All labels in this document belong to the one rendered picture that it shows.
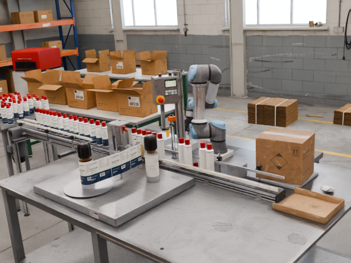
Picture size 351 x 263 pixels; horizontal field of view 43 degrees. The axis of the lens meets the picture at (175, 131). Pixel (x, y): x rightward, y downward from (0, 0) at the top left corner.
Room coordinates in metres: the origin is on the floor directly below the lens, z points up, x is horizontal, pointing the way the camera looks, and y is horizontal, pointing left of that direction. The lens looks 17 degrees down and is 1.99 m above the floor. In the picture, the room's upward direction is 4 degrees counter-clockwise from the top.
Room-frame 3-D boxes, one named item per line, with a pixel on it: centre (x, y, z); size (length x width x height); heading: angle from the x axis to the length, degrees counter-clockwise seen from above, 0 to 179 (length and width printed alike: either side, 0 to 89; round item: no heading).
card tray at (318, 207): (2.25, -0.71, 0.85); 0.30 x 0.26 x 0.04; 48
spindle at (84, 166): (2.59, 0.56, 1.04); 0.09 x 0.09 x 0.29
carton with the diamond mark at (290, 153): (2.68, -0.69, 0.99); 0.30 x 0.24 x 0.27; 55
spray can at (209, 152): (2.70, -0.21, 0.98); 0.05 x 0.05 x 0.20
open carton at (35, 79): (5.93, 1.73, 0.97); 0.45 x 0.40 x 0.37; 142
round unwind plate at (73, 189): (2.59, 0.56, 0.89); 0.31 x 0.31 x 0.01
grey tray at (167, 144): (3.39, -0.01, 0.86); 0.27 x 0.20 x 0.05; 49
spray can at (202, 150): (2.74, -0.17, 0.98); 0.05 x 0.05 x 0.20
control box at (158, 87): (3.06, 0.05, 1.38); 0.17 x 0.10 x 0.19; 103
